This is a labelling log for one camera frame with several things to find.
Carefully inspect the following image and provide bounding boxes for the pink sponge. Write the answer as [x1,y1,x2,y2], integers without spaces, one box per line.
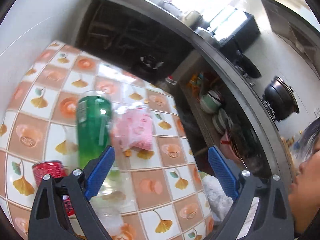
[110,105,155,153]

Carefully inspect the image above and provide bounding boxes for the black cooking pot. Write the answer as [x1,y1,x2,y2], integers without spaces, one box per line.
[262,76,299,122]

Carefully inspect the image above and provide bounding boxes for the white kettle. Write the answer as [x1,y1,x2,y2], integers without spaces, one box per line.
[185,10,201,24]

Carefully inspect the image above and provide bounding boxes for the snack packets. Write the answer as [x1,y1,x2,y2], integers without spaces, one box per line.
[189,72,203,88]

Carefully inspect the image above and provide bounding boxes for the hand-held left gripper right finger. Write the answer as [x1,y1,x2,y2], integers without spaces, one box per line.
[208,146,294,240]

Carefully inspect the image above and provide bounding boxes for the shelf with patterned edge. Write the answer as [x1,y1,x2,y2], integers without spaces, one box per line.
[175,82,250,170]

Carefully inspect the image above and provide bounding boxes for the black wok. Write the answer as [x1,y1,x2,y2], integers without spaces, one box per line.
[235,52,262,78]

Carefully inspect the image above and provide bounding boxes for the range hood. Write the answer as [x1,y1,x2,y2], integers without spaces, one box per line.
[260,0,320,67]

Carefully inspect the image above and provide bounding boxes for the pink basin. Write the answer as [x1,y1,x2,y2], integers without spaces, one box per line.
[220,132,241,161]

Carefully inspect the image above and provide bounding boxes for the person's face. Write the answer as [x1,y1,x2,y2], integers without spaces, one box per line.
[287,119,320,239]

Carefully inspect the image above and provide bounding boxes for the stack of bowls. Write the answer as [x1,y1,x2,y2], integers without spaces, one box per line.
[200,90,223,113]

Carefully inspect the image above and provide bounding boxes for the green plastic bottle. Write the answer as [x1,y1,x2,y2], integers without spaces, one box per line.
[76,91,114,172]

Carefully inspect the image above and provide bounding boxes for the stack of plates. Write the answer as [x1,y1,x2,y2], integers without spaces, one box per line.
[212,109,233,133]

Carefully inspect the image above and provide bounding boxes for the clear plastic cup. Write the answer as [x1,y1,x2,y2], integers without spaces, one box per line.
[90,171,132,235]

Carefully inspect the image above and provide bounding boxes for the red can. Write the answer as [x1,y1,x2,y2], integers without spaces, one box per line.
[32,160,75,218]

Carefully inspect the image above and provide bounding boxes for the black appliance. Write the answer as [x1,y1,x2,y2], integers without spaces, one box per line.
[220,10,261,53]

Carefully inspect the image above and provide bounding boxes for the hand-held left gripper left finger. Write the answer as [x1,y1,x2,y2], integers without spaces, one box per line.
[28,145,115,240]

